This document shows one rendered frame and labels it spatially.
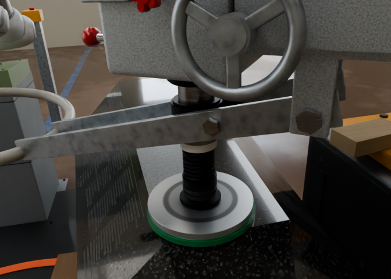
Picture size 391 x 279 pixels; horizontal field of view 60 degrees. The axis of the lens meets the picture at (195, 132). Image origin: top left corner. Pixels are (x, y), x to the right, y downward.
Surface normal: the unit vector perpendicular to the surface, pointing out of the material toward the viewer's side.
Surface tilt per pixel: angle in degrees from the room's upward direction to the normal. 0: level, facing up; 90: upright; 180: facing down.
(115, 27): 90
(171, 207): 0
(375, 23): 90
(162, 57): 90
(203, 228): 0
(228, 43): 90
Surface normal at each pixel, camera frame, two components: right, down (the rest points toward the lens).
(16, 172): 0.18, 0.40
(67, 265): -0.04, -0.91
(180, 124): -0.42, 0.40
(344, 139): -0.94, 0.18
